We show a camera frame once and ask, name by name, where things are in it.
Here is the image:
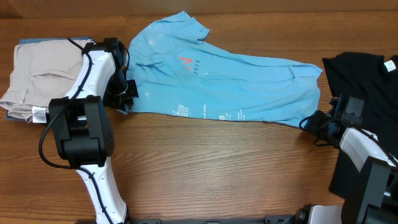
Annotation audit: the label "light blue printed t-shirt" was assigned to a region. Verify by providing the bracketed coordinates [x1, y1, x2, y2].
[127, 12, 322, 127]

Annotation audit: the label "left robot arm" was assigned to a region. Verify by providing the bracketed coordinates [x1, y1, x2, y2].
[39, 38, 139, 223]

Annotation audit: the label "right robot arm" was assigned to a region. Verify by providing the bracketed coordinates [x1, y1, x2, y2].
[293, 109, 397, 223]

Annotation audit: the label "folded black garment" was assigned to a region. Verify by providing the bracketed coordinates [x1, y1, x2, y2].
[43, 55, 120, 125]

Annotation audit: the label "black t-shirt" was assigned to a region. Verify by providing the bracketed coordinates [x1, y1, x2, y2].
[322, 52, 398, 200]

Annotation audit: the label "folded beige trousers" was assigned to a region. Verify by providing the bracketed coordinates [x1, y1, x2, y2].
[0, 39, 94, 124]

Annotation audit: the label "folded blue denim garment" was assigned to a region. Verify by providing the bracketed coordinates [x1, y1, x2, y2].
[5, 36, 94, 122]

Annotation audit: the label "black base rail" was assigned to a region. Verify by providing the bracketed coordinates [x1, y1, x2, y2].
[124, 215, 295, 224]

